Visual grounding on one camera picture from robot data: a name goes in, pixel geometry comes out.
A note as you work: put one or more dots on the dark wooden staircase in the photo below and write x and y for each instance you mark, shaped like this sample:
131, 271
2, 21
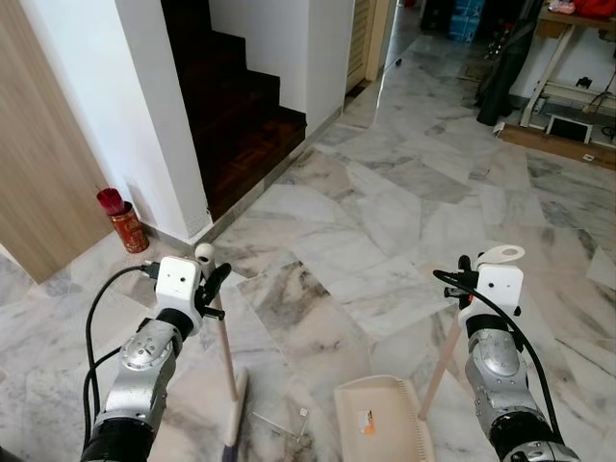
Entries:
241, 135

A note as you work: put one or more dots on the clear plastic scrap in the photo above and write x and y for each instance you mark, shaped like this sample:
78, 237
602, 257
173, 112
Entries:
279, 426

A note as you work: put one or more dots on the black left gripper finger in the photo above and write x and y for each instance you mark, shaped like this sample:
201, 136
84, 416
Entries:
216, 281

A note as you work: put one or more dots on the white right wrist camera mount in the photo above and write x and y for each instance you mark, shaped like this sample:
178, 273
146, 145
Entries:
500, 289

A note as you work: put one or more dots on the light wooden louvre door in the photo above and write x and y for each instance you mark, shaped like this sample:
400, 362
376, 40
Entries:
371, 38

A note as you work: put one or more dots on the long wooden plank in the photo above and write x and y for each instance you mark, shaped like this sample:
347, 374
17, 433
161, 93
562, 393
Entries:
549, 146

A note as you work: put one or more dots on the small framed screen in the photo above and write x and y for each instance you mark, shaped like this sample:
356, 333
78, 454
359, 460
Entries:
564, 128

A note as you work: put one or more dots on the black rolled tube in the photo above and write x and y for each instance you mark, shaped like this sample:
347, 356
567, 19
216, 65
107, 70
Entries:
505, 77

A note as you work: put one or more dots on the blue box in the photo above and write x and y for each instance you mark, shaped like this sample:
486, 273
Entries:
469, 19

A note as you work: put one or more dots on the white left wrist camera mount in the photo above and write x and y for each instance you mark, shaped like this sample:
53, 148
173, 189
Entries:
178, 281

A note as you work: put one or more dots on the light wooden wall panel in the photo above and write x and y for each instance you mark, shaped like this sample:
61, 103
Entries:
43, 144

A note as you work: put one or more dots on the red printed can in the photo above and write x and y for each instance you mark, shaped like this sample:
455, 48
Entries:
123, 221

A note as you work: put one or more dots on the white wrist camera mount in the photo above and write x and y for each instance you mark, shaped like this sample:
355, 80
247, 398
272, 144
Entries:
500, 289
178, 281

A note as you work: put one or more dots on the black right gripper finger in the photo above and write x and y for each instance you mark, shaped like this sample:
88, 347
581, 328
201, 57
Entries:
465, 265

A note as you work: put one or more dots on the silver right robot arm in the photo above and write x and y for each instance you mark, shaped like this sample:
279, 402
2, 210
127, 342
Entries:
500, 371

